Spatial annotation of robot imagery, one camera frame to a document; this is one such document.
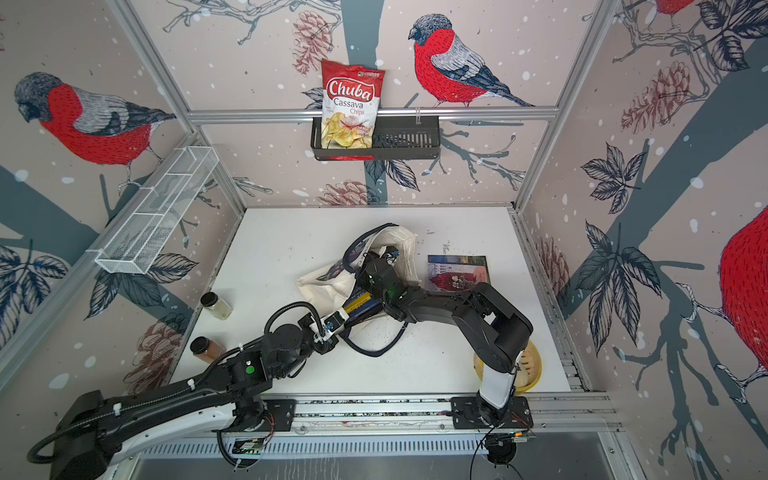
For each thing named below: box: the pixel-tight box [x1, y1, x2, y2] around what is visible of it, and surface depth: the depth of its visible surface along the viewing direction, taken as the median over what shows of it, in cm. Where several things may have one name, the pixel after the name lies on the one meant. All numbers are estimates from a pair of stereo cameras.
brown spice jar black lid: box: [190, 336, 226, 363], surface depth 78 cm
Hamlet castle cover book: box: [427, 255, 491, 292], surface depth 100 cm
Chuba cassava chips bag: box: [321, 59, 386, 149], surface depth 86 cm
